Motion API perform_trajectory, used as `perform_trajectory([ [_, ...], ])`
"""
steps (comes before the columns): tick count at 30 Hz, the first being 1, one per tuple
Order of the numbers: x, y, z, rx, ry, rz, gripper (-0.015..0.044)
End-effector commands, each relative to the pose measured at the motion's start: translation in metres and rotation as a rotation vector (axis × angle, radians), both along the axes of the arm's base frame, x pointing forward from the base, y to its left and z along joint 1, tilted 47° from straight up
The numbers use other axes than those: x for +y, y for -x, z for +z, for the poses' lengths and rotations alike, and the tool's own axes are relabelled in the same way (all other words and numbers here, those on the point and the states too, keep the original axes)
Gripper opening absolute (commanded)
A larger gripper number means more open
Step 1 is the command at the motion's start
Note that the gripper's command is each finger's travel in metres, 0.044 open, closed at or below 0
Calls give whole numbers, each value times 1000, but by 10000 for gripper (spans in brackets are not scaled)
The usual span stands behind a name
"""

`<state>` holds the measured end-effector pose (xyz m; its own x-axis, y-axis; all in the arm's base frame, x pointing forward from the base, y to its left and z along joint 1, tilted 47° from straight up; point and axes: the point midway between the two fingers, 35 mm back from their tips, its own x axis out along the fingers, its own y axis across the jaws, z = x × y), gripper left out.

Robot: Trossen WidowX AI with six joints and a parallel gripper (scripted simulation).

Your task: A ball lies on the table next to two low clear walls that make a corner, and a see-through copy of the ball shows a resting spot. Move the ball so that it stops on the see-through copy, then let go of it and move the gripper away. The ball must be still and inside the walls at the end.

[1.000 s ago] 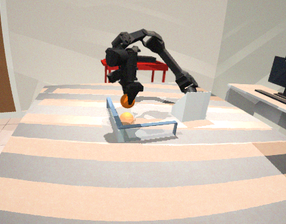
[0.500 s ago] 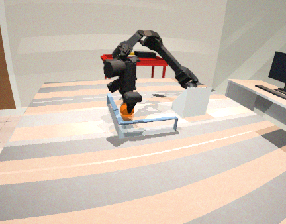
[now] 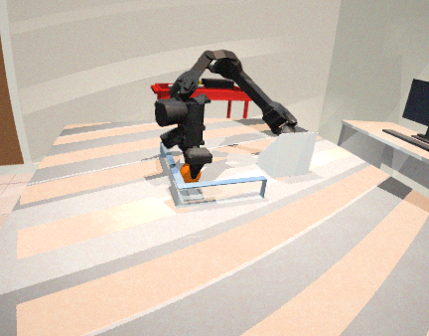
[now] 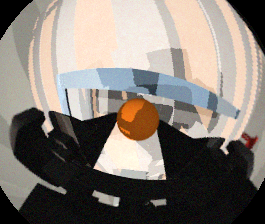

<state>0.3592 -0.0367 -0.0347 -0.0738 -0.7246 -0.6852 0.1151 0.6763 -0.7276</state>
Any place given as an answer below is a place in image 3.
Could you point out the clear l-shaped low walls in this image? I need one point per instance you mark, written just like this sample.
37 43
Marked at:
213 195

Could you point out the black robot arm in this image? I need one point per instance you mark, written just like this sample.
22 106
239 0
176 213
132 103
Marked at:
181 107

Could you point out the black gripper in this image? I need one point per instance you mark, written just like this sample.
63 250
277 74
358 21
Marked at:
195 155

